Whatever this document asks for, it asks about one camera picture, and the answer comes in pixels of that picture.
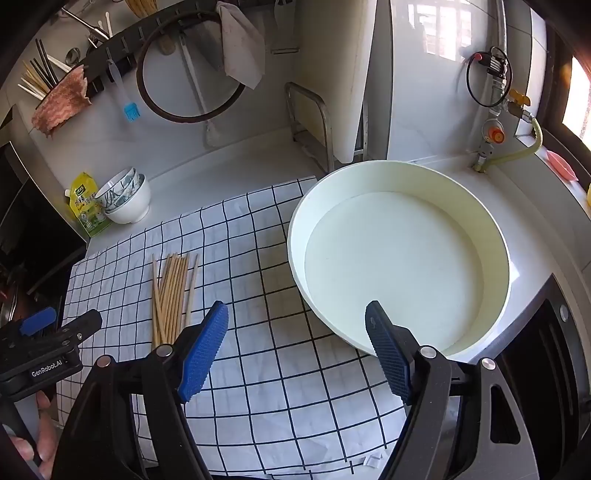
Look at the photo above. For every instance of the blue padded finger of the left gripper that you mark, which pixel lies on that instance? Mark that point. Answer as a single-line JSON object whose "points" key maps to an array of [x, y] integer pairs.
{"points": [[37, 322]]}

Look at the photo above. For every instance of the blue silicone brush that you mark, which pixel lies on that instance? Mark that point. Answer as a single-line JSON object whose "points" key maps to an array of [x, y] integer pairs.
{"points": [[130, 109]]}

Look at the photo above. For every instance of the red patterned rag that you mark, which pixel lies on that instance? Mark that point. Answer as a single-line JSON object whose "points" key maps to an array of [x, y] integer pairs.
{"points": [[67, 99]]}

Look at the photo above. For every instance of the round white tray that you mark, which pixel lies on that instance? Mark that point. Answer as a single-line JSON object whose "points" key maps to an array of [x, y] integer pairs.
{"points": [[405, 236]]}

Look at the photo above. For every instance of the wooden chopstick eight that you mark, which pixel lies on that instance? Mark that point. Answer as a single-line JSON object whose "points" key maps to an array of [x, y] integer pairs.
{"points": [[165, 295]]}

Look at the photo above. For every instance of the chopsticks in wall holder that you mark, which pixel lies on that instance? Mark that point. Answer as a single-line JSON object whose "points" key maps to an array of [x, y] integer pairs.
{"points": [[42, 72]]}

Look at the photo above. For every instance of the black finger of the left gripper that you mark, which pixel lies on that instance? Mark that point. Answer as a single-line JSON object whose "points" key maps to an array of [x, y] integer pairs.
{"points": [[83, 327]]}

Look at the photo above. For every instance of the wooden chopstick nine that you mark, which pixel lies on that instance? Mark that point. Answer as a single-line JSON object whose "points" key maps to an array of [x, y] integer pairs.
{"points": [[162, 295]]}

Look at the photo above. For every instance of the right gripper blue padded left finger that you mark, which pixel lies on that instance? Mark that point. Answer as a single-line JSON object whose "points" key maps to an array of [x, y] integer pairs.
{"points": [[197, 348]]}

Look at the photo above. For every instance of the yellow green seasoning pouch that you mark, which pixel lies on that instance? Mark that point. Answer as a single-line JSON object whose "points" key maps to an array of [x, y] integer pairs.
{"points": [[82, 202]]}

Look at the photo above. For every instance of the wooden chopstick ten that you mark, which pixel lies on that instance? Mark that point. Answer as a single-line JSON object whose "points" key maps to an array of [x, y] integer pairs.
{"points": [[161, 321]]}

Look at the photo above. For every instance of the white cutting board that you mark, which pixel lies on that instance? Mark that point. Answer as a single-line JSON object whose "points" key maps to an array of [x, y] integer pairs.
{"points": [[333, 62]]}

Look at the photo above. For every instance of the gas valve with hose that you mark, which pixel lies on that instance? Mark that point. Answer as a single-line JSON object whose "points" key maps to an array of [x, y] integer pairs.
{"points": [[504, 98]]}

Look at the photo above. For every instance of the wooden chopstick one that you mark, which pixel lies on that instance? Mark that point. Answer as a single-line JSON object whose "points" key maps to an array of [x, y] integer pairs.
{"points": [[155, 306]]}

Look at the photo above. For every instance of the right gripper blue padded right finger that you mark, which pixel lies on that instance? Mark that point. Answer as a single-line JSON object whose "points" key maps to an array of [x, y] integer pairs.
{"points": [[395, 348]]}

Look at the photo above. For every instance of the metal rack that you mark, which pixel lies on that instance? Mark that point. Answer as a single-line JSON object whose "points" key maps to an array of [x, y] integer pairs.
{"points": [[319, 145]]}

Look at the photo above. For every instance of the large white bowl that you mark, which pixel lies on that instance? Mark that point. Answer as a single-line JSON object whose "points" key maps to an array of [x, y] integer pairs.
{"points": [[136, 206]]}

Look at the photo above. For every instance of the white black grid cloth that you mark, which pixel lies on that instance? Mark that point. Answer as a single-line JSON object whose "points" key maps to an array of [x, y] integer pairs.
{"points": [[285, 397]]}

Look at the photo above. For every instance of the pink dish on sill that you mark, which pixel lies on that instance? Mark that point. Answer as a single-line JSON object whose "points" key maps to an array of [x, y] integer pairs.
{"points": [[561, 167]]}

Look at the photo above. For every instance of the wooden chopstick three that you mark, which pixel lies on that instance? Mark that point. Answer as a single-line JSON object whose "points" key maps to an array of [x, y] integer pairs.
{"points": [[185, 271]]}

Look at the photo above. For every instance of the patterned blue white bowl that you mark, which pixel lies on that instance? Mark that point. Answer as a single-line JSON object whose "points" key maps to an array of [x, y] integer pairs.
{"points": [[119, 189]]}

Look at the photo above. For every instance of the wooden chopstick two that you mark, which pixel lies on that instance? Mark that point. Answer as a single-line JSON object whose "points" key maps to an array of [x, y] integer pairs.
{"points": [[190, 294]]}

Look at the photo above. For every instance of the hanging beige cloth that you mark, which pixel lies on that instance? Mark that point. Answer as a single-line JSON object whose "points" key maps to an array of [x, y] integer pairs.
{"points": [[243, 49]]}

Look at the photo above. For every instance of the wooden chopstick four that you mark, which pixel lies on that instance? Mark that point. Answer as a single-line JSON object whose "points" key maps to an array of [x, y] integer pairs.
{"points": [[176, 298]]}

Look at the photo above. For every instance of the black stove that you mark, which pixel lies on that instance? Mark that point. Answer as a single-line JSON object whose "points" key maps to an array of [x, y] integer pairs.
{"points": [[546, 369]]}

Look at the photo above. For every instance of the person's left hand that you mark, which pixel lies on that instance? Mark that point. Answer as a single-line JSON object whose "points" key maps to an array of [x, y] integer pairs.
{"points": [[35, 413]]}

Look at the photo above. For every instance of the white hanging brush handle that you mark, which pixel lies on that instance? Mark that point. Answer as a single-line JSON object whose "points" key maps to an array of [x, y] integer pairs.
{"points": [[213, 136]]}

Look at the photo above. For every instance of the black wall hook rail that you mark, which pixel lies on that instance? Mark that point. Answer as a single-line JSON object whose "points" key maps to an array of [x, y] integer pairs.
{"points": [[123, 46]]}

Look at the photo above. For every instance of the wooden chopstick seven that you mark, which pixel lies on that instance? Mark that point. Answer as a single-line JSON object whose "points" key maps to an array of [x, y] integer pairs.
{"points": [[163, 282]]}

